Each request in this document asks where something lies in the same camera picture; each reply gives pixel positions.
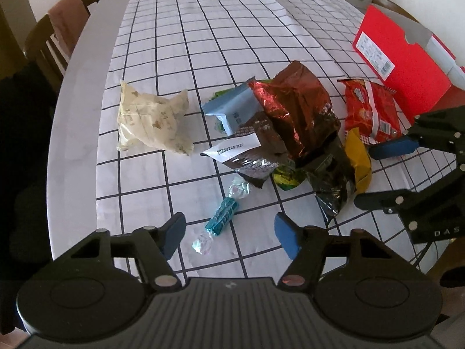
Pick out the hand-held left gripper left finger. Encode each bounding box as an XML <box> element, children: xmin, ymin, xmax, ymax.
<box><xmin>54</xmin><ymin>213</ymin><xmax>187</xmax><ymax>291</ymax></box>

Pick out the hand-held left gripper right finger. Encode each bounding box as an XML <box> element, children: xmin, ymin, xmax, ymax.
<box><xmin>274</xmin><ymin>213</ymin><xmax>400</xmax><ymax>291</ymax></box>

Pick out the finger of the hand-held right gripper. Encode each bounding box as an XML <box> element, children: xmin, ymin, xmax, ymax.
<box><xmin>354</xmin><ymin>188</ymin><xmax>429</xmax><ymax>219</ymax></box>
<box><xmin>369</xmin><ymin>105</ymin><xmax>465</xmax><ymax>161</ymax></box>

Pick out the yellow snack packet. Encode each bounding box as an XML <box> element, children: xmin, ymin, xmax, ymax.
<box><xmin>344</xmin><ymin>128</ymin><xmax>373</xmax><ymax>193</ymax></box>

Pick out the red snack bag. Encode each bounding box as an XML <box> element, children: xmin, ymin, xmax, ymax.
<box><xmin>337</xmin><ymin>78</ymin><xmax>404</xmax><ymax>146</ymax></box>

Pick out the black snack bag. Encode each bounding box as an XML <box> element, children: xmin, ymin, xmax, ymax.
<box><xmin>305</xmin><ymin>138</ymin><xmax>358</xmax><ymax>226</ymax></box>

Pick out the brown packet with white label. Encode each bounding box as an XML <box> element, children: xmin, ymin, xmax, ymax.
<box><xmin>201</xmin><ymin>113</ymin><xmax>291</xmax><ymax>190</ymax></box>

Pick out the red cardboard box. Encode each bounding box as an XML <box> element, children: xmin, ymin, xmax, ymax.
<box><xmin>353</xmin><ymin>4</ymin><xmax>465</xmax><ymax>124</ymax></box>

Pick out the metallic red-brown snack bag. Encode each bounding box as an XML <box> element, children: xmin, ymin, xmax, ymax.
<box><xmin>248</xmin><ymin>60</ymin><xmax>341</xmax><ymax>168</ymax></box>

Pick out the teal wrapped candy roll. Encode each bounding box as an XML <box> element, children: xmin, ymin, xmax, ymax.
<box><xmin>192</xmin><ymin>175</ymin><xmax>251</xmax><ymax>255</ymax></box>

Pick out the green-yellow small snack packet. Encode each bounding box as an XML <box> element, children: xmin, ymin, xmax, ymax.
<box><xmin>272</xmin><ymin>160</ymin><xmax>306</xmax><ymax>191</ymax></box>

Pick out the cream patterned snack packet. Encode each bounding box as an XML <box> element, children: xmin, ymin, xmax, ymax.
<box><xmin>116</xmin><ymin>80</ymin><xmax>195</xmax><ymax>156</ymax></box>

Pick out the light blue snack packet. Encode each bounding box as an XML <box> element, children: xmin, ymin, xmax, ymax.
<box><xmin>201</xmin><ymin>78</ymin><xmax>277</xmax><ymax>137</ymax></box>

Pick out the wooden chair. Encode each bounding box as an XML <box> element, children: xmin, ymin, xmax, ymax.
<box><xmin>25</xmin><ymin>0</ymin><xmax>106</xmax><ymax>91</ymax></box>
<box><xmin>372</xmin><ymin>0</ymin><xmax>422</xmax><ymax>22</ymax></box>

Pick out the pink cloth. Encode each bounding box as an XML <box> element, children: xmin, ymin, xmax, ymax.
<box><xmin>48</xmin><ymin>0</ymin><xmax>91</xmax><ymax>57</ymax></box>

